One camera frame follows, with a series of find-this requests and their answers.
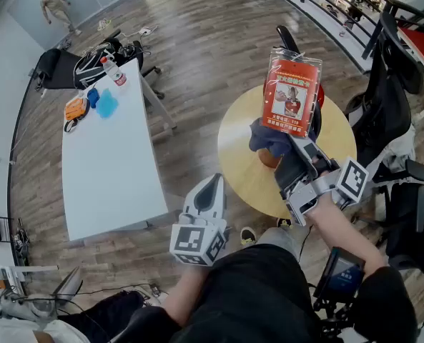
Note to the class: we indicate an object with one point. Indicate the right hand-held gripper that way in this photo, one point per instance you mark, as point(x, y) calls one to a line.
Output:
point(306, 188)

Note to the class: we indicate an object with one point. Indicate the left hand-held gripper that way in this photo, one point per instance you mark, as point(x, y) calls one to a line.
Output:
point(201, 223)

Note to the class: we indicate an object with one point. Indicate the dark blue cloth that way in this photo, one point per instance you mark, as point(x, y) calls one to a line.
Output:
point(267, 138)

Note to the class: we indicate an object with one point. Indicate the person's right forearm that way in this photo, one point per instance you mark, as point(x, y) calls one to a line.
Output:
point(344, 227)

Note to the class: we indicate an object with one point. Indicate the person's left forearm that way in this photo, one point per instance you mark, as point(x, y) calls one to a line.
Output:
point(186, 291)

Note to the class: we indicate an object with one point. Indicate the person's left shoe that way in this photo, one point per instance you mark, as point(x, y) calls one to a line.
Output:
point(248, 235)

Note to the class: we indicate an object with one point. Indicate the person's shoe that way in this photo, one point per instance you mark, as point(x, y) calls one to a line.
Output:
point(248, 235)
point(284, 223)

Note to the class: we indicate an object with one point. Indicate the red tag in clear sleeve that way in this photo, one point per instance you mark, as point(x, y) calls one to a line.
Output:
point(291, 91)

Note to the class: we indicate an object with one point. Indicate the round wooden table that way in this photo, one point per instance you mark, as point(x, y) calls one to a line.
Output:
point(244, 148)

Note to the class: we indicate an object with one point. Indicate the person's grey trouser leg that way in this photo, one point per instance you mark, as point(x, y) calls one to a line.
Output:
point(277, 239)

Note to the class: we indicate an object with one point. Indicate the person's right shoe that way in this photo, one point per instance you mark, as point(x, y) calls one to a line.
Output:
point(284, 223)

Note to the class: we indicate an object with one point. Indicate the person's black shirt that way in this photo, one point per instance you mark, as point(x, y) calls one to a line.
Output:
point(258, 295)

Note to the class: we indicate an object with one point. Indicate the black mesh office chair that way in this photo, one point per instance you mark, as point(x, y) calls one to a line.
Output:
point(385, 98)

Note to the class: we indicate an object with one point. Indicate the white jacket on chair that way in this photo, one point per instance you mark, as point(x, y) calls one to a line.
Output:
point(397, 152)

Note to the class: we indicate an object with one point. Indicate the white rectangular desk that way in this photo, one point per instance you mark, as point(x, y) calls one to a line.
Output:
point(108, 170)

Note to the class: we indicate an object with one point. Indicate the black office chair with armrests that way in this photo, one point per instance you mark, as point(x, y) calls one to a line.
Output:
point(410, 206)

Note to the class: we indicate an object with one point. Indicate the black metal railing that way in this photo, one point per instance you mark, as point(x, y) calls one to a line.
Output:
point(376, 30)

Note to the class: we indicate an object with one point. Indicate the light blue plastic bag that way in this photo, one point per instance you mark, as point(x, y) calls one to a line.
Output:
point(107, 104)

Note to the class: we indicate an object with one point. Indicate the dark blue small pouch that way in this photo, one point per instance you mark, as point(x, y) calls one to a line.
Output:
point(93, 98)

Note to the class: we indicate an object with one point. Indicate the orange and white device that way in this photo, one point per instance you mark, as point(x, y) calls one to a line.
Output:
point(76, 108)

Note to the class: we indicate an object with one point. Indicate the clear water bottle red label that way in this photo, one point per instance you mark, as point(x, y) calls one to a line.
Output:
point(113, 72)

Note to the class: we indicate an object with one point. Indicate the white round appliance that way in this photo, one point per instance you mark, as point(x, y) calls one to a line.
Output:
point(29, 304)

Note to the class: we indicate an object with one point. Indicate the black backpack white stripes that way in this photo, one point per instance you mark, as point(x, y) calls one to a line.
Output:
point(90, 68)

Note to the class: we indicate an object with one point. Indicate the white power strip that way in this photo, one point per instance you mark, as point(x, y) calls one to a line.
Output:
point(144, 31)

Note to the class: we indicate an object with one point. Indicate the yellow-green shoes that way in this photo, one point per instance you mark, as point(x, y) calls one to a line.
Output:
point(104, 24)

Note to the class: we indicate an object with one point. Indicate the black screen device on mount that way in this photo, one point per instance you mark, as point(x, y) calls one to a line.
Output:
point(340, 273)

